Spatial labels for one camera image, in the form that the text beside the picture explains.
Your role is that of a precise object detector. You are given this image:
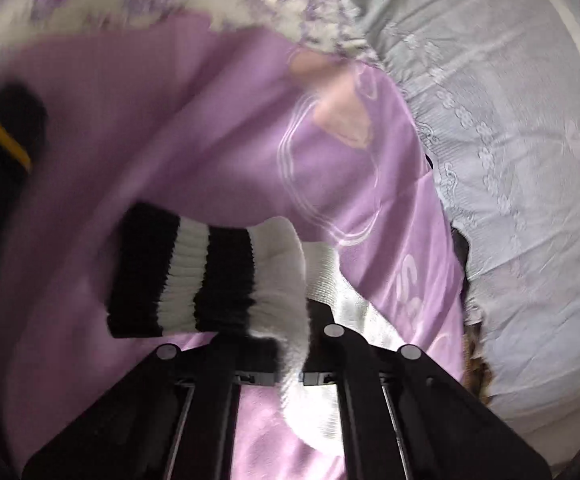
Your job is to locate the white purple floral cloth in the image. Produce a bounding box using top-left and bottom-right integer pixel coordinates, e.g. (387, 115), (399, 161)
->
(0, 0), (381, 61)

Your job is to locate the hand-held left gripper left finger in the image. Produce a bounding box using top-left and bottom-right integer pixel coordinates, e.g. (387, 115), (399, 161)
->
(22, 332), (275, 480)

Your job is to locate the purple printed blanket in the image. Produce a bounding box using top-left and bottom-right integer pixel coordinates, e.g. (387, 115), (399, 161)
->
(0, 10), (471, 480)

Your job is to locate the grey lace bedding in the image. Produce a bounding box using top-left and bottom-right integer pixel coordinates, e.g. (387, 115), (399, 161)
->
(337, 0), (580, 466)

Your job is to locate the white sock with black stripes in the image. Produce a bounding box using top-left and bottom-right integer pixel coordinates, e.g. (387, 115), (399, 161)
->
(107, 202), (405, 458)

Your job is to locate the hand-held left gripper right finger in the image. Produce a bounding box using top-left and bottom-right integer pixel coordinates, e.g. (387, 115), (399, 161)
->
(301, 300), (553, 480)

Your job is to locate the brown woven mat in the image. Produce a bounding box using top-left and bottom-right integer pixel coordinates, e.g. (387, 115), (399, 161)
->
(462, 320), (496, 406)

